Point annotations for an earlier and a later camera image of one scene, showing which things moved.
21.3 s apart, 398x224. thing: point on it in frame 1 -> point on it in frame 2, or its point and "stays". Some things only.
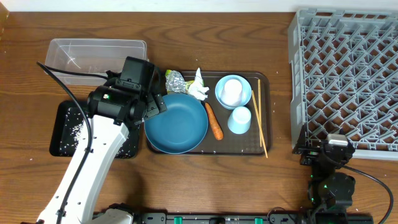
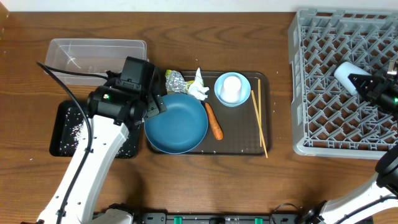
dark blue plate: (180, 129) stays
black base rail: (155, 218) stays
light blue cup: (239, 121) -> (342, 71)
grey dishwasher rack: (343, 74) stays
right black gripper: (310, 153) -> (376, 89)
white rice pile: (75, 135) stays
